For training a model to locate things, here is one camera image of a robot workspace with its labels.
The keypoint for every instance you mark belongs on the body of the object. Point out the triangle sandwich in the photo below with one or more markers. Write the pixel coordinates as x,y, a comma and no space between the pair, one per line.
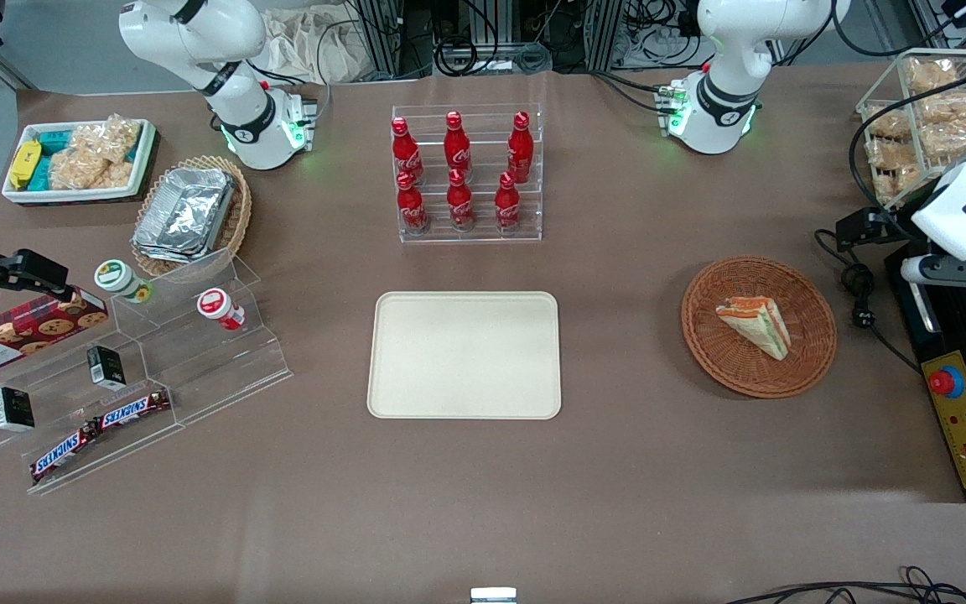
764,327

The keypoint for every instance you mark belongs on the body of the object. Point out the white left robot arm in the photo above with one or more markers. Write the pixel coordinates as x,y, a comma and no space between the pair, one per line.
726,92

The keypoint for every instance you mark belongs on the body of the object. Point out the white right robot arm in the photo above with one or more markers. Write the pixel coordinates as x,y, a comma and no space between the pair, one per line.
227,75

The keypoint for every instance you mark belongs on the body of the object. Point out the round brown wicker basket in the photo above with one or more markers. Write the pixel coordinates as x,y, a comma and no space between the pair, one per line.
734,361

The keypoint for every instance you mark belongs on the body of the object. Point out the oval light wicker basket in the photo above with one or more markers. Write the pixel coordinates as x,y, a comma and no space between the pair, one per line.
236,222

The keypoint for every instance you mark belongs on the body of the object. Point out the beige rectangular tray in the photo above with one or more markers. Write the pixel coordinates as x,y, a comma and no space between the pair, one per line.
462,356

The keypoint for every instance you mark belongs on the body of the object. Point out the red cookie box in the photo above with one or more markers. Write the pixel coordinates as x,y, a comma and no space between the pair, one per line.
22,335

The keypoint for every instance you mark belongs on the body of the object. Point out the clear bag fried snacks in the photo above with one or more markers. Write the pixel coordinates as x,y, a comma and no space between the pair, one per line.
957,126
885,126
894,172
932,74

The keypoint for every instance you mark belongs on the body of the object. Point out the white plastic snack bin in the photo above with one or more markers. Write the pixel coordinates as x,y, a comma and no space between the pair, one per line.
13,195

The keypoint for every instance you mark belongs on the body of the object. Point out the green lid yogurt cup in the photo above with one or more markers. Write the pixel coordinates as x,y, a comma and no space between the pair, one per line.
118,279

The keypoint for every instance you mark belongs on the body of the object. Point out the teal snack packet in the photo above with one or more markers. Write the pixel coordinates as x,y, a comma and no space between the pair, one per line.
42,174
54,139

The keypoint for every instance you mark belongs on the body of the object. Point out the yellow snack packet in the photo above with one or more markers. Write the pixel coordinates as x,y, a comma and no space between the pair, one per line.
24,164

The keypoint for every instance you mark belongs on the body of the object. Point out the clear bag rice crackers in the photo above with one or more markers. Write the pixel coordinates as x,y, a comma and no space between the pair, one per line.
110,138
85,172

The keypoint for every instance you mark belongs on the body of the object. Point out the small black box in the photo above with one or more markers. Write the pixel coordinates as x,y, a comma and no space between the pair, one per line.
106,367
13,409

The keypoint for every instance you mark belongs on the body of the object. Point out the stacked foil containers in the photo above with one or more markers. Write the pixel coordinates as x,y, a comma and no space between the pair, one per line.
185,214

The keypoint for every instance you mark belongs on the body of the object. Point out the red emergency stop button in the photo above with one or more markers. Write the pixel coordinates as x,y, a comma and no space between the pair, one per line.
945,382

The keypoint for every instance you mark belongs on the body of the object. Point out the snickers chocolate bar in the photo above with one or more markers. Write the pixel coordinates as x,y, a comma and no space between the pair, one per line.
135,409
64,453

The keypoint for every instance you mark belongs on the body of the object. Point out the red lid yogurt cup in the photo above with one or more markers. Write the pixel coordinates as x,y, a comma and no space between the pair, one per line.
219,307

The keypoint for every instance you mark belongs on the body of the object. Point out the clear acrylic step stand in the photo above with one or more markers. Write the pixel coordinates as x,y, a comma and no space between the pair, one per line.
198,369

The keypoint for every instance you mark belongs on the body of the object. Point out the red cola bottle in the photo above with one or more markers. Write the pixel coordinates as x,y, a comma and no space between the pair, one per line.
506,204
412,205
406,151
460,203
520,149
457,147

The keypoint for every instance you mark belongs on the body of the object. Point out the white crumpled cloth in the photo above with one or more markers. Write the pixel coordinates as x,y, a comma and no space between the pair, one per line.
311,46

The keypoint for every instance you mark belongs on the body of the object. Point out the clear acrylic bottle rack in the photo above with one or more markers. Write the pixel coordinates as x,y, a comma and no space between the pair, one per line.
483,231

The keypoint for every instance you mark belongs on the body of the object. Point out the aluminium frame profile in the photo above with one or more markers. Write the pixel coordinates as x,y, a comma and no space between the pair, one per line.
382,38
605,33

